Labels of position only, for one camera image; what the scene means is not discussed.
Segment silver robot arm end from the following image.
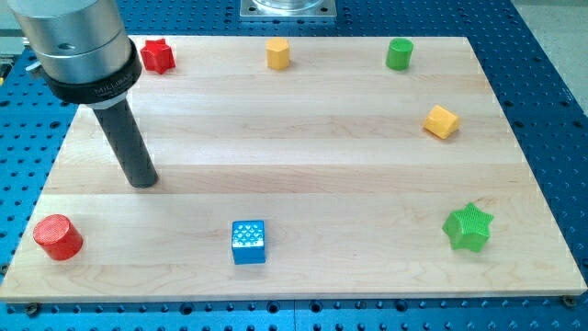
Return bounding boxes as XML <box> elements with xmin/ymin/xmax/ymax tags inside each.
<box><xmin>7</xmin><ymin>0</ymin><xmax>141</xmax><ymax>109</ymax></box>

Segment blue cube block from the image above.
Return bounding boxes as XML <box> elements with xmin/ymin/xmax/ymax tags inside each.
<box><xmin>231</xmin><ymin>220</ymin><xmax>266</xmax><ymax>265</ymax></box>

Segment light wooden board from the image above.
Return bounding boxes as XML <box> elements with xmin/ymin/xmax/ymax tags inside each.
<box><xmin>1</xmin><ymin>37</ymin><xmax>586</xmax><ymax>302</ymax></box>

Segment yellow hexagon block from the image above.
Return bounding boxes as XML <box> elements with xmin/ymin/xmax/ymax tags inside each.
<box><xmin>266</xmin><ymin>37</ymin><xmax>290</xmax><ymax>70</ymax></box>

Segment yellow pentagon block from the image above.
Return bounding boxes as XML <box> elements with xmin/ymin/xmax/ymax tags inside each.
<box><xmin>423</xmin><ymin>105</ymin><xmax>460</xmax><ymax>139</ymax></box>

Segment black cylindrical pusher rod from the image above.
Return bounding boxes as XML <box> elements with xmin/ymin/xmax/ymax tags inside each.
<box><xmin>93</xmin><ymin>99</ymin><xmax>158</xmax><ymax>188</ymax></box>

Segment green cylinder block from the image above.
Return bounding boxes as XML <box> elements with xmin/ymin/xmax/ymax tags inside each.
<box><xmin>385</xmin><ymin>38</ymin><xmax>413</xmax><ymax>71</ymax></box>

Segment red star block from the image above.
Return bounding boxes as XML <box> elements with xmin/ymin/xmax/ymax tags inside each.
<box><xmin>140</xmin><ymin>39</ymin><xmax>175</xmax><ymax>74</ymax></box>

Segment green star block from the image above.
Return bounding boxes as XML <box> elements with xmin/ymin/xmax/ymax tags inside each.
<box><xmin>442</xmin><ymin>203</ymin><xmax>493</xmax><ymax>253</ymax></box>

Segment red cylinder block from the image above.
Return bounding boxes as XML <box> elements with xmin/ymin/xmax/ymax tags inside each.
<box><xmin>33</xmin><ymin>214</ymin><xmax>84</xmax><ymax>261</ymax></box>

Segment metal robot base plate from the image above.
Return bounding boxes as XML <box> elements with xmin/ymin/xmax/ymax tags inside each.
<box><xmin>240</xmin><ymin>0</ymin><xmax>337</xmax><ymax>18</ymax></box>

